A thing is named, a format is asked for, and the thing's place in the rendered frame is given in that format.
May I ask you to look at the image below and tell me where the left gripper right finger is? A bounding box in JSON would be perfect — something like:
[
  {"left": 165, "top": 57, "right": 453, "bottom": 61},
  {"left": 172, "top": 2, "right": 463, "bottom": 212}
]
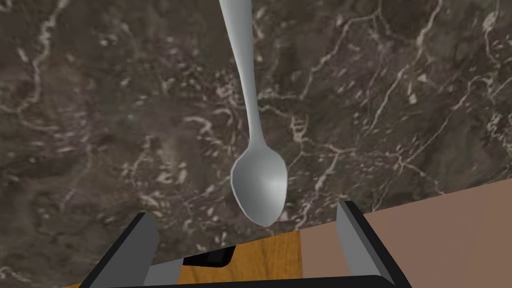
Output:
[{"left": 335, "top": 199, "right": 413, "bottom": 288}]

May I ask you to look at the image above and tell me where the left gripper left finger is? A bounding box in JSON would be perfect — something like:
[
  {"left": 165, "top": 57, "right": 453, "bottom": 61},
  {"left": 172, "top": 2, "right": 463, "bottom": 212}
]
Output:
[{"left": 78, "top": 211, "right": 184, "bottom": 288}]

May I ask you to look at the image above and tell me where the wooden cabinet front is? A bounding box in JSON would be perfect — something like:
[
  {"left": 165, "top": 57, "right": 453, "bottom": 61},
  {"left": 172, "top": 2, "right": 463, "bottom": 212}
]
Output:
[{"left": 59, "top": 230, "right": 304, "bottom": 288}]

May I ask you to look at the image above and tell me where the grey metal spoon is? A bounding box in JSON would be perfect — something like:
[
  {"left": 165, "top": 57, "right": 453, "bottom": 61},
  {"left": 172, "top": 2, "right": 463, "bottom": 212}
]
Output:
[{"left": 218, "top": 0, "right": 289, "bottom": 228}]

